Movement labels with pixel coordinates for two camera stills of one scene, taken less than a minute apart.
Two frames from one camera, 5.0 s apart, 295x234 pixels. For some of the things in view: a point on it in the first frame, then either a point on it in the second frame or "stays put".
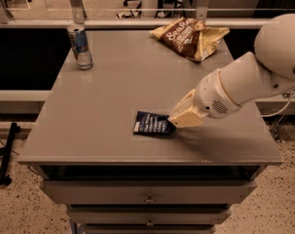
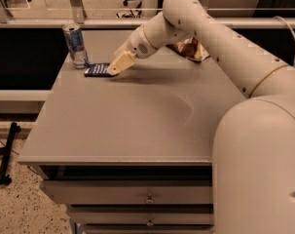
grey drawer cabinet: (115, 181) stays put
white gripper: (209, 97) → (136, 44)
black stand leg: (3, 178) stays put
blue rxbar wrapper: (148, 123) → (98, 69)
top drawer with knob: (152, 191) stays put
